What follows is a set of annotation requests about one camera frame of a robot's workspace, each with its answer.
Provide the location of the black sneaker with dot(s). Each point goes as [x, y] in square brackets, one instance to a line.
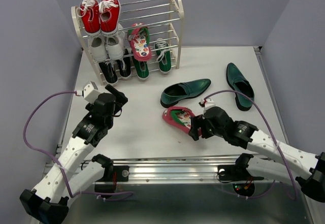
[109, 73]
[124, 66]

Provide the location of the dark green loafer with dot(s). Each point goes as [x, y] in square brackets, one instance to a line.
[175, 93]
[239, 83]

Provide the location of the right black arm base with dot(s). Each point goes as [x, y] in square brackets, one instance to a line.
[237, 174]

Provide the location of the right dark green loafer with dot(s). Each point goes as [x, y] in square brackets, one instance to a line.
[239, 83]

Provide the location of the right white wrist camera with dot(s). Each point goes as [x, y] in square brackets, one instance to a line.
[207, 104]

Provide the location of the right white sneaker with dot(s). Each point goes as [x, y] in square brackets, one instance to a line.
[115, 44]

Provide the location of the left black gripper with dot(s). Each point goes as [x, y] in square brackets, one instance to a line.
[111, 89]

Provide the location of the cream metal shoe rack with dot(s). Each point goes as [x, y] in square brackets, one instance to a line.
[164, 19]

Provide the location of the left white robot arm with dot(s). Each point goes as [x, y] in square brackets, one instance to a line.
[50, 199]

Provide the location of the right black sneaker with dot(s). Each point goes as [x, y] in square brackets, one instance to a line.
[124, 66]

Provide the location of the white sneaker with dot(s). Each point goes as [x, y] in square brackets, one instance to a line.
[98, 50]
[115, 44]

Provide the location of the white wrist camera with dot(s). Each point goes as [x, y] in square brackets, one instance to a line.
[90, 92]
[207, 104]

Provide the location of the left red sneaker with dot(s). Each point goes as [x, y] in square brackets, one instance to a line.
[88, 11]

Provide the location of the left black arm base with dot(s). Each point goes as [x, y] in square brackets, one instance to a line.
[112, 174]

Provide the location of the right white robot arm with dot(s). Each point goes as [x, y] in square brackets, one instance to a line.
[286, 162]

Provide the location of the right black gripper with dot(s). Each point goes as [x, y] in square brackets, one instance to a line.
[197, 122]

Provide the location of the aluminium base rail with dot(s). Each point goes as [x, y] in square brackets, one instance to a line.
[170, 171]

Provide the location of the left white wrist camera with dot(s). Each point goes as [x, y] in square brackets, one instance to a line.
[90, 92]

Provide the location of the red sneaker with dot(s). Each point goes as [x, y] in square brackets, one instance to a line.
[109, 16]
[88, 11]

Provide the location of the left black sneaker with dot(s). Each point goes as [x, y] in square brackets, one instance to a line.
[109, 73]

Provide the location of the green sneaker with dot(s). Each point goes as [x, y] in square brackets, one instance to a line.
[163, 55]
[141, 69]

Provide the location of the right red sneaker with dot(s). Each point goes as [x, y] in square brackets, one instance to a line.
[109, 16]

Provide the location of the left white sneaker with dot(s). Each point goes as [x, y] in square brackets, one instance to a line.
[98, 50]

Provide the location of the pink flip-flop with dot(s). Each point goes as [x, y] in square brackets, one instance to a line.
[179, 117]
[139, 39]

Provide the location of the left dark green loafer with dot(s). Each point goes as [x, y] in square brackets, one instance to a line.
[175, 93]

